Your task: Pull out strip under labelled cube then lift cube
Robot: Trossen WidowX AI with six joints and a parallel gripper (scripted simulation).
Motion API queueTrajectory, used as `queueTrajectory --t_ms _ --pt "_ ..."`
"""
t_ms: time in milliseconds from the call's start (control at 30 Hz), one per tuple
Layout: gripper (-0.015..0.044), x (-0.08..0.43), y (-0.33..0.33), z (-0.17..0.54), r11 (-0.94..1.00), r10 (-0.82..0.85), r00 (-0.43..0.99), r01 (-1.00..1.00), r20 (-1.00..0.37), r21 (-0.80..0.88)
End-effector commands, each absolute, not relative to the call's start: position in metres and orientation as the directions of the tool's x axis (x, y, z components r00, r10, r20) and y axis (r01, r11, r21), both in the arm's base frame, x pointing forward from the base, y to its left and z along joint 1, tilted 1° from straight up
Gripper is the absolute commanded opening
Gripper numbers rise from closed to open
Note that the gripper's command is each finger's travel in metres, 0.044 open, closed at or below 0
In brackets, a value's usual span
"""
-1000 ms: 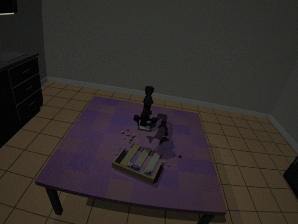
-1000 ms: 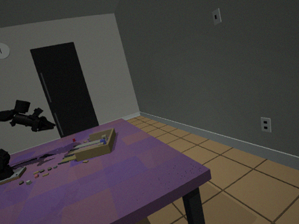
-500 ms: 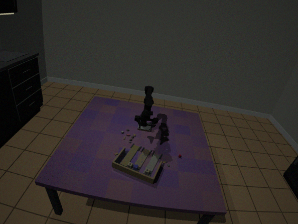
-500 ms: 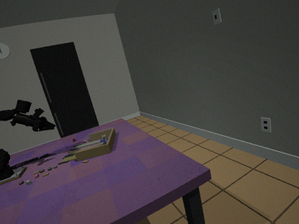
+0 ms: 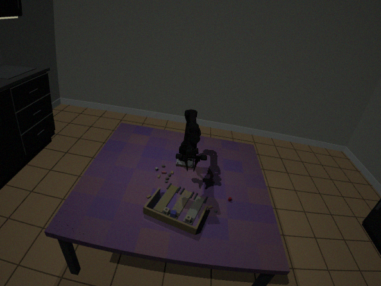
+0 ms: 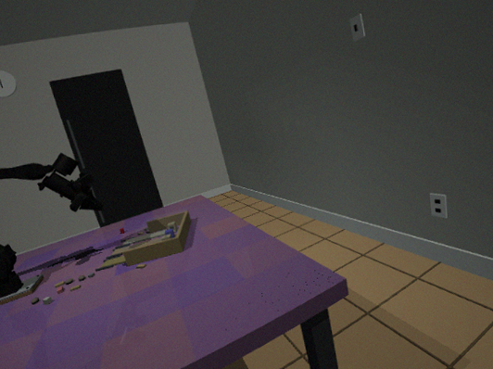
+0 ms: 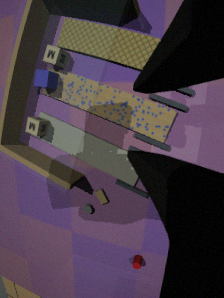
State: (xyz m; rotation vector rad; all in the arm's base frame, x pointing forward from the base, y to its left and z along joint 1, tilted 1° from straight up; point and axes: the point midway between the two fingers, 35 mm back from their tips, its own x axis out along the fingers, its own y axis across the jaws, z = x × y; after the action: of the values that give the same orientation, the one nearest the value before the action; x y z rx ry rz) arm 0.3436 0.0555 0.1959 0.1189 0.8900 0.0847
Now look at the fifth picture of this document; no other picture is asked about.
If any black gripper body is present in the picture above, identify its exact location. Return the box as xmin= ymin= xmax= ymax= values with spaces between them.
xmin=176 ymin=145 xmax=207 ymax=160

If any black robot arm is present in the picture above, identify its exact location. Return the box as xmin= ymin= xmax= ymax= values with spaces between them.
xmin=179 ymin=109 xmax=201 ymax=156

